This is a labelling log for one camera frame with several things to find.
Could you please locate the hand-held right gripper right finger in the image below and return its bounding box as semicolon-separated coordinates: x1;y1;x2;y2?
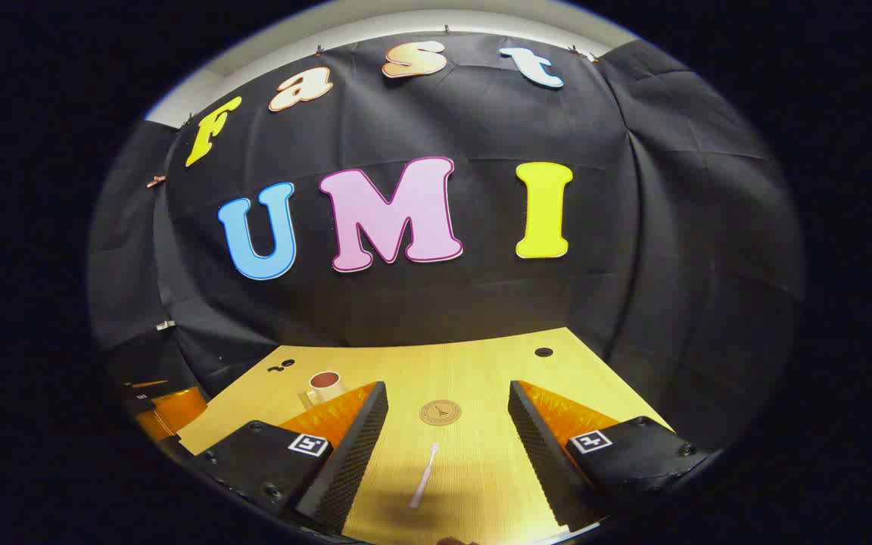
508;379;712;533

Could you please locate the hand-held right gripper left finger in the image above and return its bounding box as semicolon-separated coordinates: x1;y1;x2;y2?
188;381;390;534

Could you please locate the pink white toothbrush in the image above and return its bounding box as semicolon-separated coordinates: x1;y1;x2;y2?
408;443;440;510

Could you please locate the beige cup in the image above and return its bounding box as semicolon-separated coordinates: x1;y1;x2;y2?
299;370;348;410

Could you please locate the round brown coaster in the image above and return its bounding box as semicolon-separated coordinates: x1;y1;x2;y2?
419;399;462;427

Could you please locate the black backdrop cloth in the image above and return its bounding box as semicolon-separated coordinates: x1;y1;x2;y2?
88;32;806;455

